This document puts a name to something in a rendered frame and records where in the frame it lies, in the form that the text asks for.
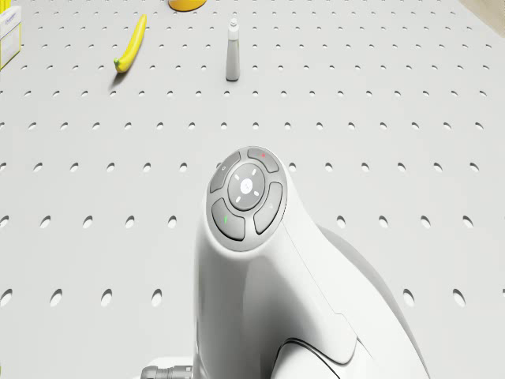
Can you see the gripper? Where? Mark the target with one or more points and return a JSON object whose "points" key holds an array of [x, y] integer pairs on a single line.
{"points": [[169, 371]]}

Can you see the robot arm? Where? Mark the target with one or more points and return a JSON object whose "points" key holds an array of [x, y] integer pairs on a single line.
{"points": [[256, 296]]}

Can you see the small white bottle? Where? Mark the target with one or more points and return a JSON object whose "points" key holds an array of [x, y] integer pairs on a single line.
{"points": [[233, 59]]}

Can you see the banana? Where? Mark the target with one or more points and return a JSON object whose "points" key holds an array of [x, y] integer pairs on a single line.
{"points": [[132, 47]]}

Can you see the yellow bowl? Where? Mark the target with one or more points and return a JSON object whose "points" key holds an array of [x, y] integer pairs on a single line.
{"points": [[185, 4]]}

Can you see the yellow white carton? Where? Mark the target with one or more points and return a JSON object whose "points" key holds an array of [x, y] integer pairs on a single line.
{"points": [[10, 35]]}

